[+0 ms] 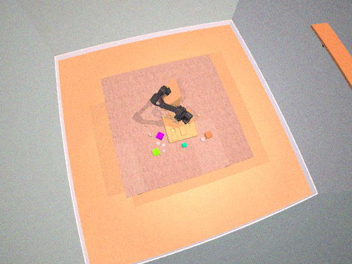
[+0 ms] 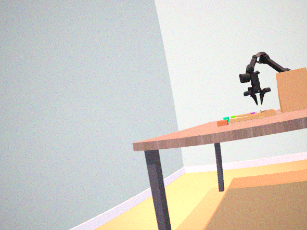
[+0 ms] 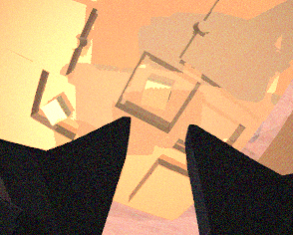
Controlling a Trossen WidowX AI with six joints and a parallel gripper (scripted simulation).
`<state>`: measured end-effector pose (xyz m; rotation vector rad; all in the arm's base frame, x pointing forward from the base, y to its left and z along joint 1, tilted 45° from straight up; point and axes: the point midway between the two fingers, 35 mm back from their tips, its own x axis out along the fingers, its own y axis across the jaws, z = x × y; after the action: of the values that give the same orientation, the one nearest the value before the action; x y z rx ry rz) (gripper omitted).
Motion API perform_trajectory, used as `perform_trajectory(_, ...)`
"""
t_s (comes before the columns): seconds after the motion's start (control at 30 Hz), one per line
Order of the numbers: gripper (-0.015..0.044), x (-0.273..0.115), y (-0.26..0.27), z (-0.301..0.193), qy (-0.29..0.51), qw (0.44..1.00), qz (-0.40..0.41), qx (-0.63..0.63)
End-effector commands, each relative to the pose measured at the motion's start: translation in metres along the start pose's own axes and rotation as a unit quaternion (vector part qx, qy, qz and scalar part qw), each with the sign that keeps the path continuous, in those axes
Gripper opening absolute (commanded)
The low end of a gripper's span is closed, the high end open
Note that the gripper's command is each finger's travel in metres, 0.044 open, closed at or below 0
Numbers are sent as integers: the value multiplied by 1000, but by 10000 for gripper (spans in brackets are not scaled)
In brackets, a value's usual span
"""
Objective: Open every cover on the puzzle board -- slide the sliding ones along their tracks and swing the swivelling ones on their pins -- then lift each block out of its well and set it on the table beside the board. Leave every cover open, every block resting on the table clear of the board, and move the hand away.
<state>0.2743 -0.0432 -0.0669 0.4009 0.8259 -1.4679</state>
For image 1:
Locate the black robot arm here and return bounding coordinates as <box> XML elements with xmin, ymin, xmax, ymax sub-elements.
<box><xmin>150</xmin><ymin>85</ymin><xmax>193</xmax><ymax>121</ymax></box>

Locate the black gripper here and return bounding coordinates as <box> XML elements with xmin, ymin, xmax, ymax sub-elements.
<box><xmin>182</xmin><ymin>116</ymin><xmax>190</xmax><ymax>124</ymax></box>

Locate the lime green block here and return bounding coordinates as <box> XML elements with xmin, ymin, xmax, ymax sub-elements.
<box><xmin>152</xmin><ymin>148</ymin><xmax>160</xmax><ymax>156</ymax></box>

